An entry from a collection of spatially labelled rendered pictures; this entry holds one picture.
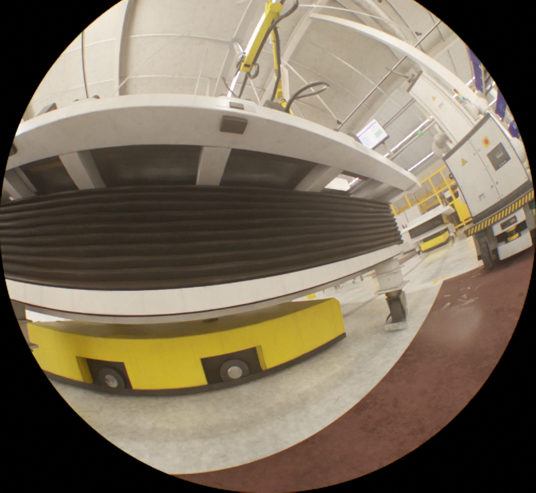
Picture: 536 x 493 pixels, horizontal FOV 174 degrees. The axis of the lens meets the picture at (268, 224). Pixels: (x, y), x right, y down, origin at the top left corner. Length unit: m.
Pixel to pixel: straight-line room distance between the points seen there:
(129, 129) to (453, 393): 0.97
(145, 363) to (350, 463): 0.65
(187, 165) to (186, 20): 9.51
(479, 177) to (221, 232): 1.52
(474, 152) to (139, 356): 1.99
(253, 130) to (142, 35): 9.97
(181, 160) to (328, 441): 0.94
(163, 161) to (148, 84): 10.14
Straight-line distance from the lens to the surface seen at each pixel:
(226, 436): 0.58
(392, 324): 0.98
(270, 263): 0.58
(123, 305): 0.40
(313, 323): 0.85
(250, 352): 0.82
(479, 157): 1.46
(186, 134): 0.47
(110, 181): 0.78
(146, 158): 0.71
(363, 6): 9.08
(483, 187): 1.45
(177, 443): 0.60
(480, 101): 2.33
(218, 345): 0.70
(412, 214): 9.59
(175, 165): 0.73
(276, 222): 0.65
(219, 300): 0.38
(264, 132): 0.49
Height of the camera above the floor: 0.40
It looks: 20 degrees up
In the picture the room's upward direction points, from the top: 13 degrees counter-clockwise
